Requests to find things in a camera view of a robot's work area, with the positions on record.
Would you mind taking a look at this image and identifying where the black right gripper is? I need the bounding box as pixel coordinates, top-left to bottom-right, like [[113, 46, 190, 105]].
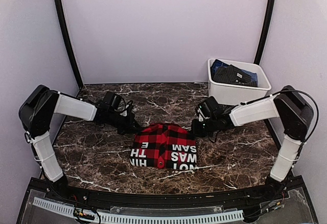
[[191, 116, 217, 137]]

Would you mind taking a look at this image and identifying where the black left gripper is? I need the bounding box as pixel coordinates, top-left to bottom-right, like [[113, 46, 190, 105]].
[[107, 110, 142, 135]]

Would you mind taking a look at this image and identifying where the red black plaid shirt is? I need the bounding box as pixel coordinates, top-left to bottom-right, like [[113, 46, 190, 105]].
[[129, 123, 197, 171]]

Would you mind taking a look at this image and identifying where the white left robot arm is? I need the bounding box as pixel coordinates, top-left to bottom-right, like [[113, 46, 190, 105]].
[[18, 85, 142, 183]]

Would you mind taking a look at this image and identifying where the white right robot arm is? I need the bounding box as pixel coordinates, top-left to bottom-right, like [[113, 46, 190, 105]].
[[191, 85, 319, 201]]

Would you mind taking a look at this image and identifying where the white plastic bin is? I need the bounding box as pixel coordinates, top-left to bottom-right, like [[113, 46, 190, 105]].
[[207, 58, 271, 105]]

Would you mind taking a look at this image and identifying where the grey striped shirt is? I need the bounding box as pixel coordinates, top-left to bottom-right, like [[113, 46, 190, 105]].
[[211, 65, 250, 86]]

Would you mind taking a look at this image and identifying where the dark blue plaid shirt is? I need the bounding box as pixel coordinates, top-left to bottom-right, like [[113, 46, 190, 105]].
[[211, 59, 229, 69]]

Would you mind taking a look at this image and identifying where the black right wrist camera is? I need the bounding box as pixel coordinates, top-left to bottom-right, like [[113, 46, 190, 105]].
[[195, 96, 220, 122]]

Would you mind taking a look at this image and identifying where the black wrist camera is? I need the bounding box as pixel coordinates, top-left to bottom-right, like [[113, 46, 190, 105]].
[[102, 91, 133, 116], [195, 96, 220, 122]]

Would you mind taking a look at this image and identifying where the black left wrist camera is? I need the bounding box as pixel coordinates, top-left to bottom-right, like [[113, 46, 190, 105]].
[[102, 91, 133, 116]]

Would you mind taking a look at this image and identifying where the black front rail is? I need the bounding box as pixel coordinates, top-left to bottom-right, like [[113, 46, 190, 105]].
[[42, 184, 283, 209]]

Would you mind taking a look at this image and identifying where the white slotted cable duct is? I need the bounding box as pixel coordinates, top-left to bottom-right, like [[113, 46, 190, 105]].
[[33, 197, 244, 223]]

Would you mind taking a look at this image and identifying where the black right frame post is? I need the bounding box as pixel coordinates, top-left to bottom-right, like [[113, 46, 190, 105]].
[[253, 0, 275, 65]]

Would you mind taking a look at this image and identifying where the black frame post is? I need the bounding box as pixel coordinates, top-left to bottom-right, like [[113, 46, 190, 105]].
[[253, 0, 275, 65], [54, 0, 84, 89]]

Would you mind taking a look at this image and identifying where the black left frame post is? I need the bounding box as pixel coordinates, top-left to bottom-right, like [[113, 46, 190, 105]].
[[54, 0, 84, 89]]

